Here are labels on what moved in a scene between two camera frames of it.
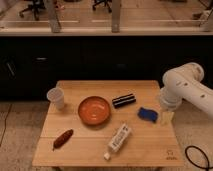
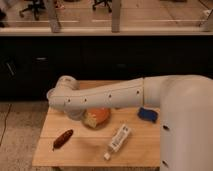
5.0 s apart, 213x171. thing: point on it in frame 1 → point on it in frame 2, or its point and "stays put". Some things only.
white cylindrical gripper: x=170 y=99 → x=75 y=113
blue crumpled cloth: x=146 y=114 stays put
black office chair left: x=34 y=5 stays put
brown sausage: x=63 y=138 stays put
